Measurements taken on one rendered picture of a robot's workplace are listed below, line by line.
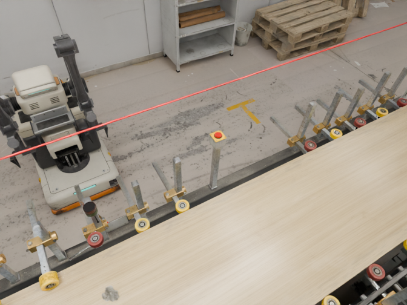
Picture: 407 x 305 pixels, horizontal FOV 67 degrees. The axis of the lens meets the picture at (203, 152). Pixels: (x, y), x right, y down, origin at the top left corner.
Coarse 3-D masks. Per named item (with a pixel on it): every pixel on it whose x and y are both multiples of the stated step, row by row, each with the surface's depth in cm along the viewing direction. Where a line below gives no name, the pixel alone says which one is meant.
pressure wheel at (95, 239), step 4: (92, 232) 165; (96, 232) 165; (100, 232) 165; (88, 236) 164; (92, 236) 164; (96, 236) 164; (100, 236) 164; (88, 240) 162; (92, 240) 163; (96, 240) 163; (100, 240) 162; (92, 244) 161; (96, 244) 161; (100, 244) 163
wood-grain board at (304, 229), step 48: (336, 144) 214; (384, 144) 216; (240, 192) 186; (288, 192) 187; (336, 192) 188; (384, 192) 189; (144, 240) 164; (192, 240) 165; (240, 240) 166; (288, 240) 167; (336, 240) 168; (384, 240) 169; (96, 288) 148; (144, 288) 148; (192, 288) 149; (240, 288) 150; (288, 288) 151; (336, 288) 152
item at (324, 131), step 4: (296, 108) 248; (300, 108) 245; (300, 112) 245; (304, 112) 242; (312, 120) 237; (316, 120) 237; (316, 124) 234; (324, 128) 231; (324, 132) 230; (328, 132) 229; (328, 136) 227; (332, 140) 225
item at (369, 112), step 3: (339, 90) 266; (342, 90) 265; (345, 93) 262; (345, 96) 262; (348, 96) 260; (351, 96) 260; (348, 99) 261; (351, 99) 258; (357, 105) 255; (360, 105) 253; (366, 111) 249; (369, 111) 248; (369, 114) 248; (372, 114) 246; (375, 114) 246; (372, 117) 247; (375, 117) 244
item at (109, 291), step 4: (108, 288) 147; (112, 288) 147; (104, 292) 146; (108, 292) 146; (112, 292) 146; (116, 292) 146; (104, 296) 144; (108, 296) 145; (112, 296) 144; (116, 296) 145; (108, 300) 144; (112, 300) 144; (116, 300) 144
